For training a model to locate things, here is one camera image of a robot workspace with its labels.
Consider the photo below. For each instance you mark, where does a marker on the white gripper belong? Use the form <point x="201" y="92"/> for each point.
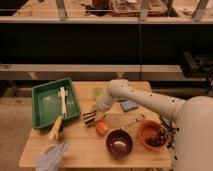
<point x="104" y="103"/>

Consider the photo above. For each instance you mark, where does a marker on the orange fruit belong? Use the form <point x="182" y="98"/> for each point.
<point x="101" y="128"/>

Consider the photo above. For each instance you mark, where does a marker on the green plastic tray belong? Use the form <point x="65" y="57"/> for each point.
<point x="47" y="106"/>

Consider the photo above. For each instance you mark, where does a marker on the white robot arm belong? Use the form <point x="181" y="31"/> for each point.
<point x="193" y="118"/>

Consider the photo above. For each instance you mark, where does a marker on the green cup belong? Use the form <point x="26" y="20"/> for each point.
<point x="96" y="92"/>

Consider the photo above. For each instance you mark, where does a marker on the blue sponge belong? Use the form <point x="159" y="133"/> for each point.
<point x="128" y="105"/>

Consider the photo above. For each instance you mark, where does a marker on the dark purple bowl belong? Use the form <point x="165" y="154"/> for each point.
<point x="119" y="143"/>

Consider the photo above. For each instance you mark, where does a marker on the metal spoon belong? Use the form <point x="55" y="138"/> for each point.
<point x="137" y="119"/>

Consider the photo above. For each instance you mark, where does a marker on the white plastic tool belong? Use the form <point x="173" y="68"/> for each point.
<point x="62" y="93"/>

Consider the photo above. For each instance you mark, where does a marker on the orange bowl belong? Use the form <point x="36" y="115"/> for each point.
<point x="147" y="129"/>

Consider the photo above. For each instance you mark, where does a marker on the red grapes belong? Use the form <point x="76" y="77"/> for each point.
<point x="159" y="139"/>

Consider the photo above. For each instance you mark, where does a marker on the clear plastic bag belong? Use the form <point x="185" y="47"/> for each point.
<point x="50" y="157"/>

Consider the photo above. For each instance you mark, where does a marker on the clutter pile on shelf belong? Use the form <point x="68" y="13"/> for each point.
<point x="125" y="7"/>

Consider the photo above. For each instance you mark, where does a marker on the black device on shelf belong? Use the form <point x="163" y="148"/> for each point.
<point x="196" y="66"/>

